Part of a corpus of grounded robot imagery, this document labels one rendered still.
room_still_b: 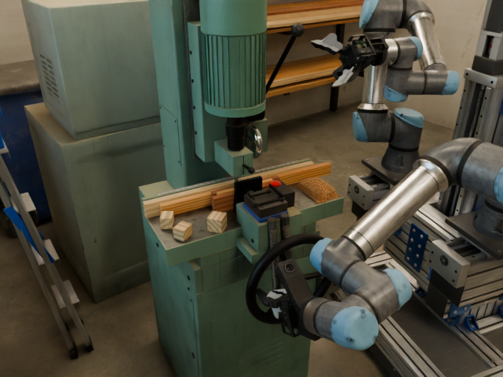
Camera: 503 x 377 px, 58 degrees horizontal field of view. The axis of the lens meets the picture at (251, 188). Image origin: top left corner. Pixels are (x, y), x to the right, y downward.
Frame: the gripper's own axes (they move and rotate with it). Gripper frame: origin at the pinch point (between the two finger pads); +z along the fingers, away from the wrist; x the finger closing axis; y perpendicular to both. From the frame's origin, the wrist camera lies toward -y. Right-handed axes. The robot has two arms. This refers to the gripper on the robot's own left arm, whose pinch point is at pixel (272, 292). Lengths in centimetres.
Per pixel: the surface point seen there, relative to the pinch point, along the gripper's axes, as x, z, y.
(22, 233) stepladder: -54, 85, -29
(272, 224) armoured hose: 7.4, 5.6, -15.6
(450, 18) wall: 320, 188, -125
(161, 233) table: -17.8, 25.0, -19.5
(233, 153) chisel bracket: 8.1, 21.4, -36.9
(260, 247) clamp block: 4.4, 10.5, -9.8
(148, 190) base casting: -9, 69, -33
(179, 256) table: -15.6, 19.9, -12.4
